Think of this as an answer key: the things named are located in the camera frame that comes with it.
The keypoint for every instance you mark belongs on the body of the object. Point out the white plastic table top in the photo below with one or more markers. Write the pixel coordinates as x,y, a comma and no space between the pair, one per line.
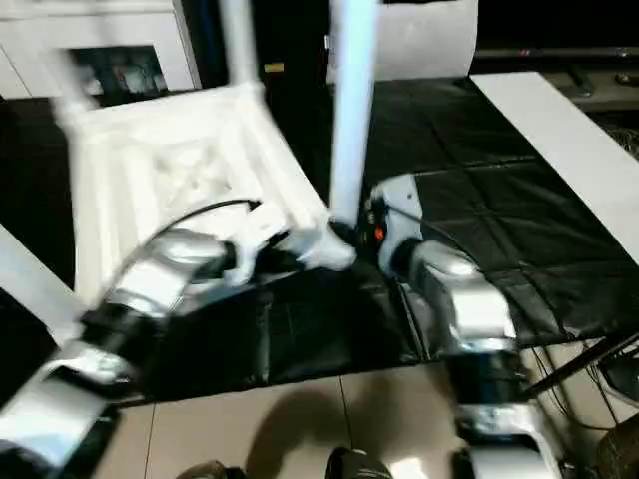
175,149

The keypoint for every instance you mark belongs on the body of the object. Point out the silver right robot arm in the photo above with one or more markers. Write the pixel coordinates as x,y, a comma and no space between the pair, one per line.
469,299

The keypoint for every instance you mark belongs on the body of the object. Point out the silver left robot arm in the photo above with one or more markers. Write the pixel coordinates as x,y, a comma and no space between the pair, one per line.
150,279

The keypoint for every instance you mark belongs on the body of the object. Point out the black mat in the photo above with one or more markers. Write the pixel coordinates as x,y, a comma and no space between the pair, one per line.
499,199

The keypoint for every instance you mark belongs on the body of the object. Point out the small beige label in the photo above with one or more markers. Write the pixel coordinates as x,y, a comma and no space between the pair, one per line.
274,67

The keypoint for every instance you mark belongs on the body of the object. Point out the grey cushion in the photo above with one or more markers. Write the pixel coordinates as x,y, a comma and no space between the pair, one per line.
424,40

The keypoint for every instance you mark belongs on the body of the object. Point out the white board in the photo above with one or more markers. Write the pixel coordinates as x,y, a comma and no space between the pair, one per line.
559,135

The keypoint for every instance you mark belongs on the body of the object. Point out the dark blue cabinet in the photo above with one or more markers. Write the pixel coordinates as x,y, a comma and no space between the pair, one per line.
279,30

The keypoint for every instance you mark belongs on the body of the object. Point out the black stand leg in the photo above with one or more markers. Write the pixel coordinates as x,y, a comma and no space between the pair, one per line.
584,366

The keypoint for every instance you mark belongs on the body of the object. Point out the black bar red light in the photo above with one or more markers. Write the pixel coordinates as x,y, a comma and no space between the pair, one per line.
559,52

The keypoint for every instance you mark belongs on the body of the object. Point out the white cabinet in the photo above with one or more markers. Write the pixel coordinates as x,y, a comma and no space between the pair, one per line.
100,25

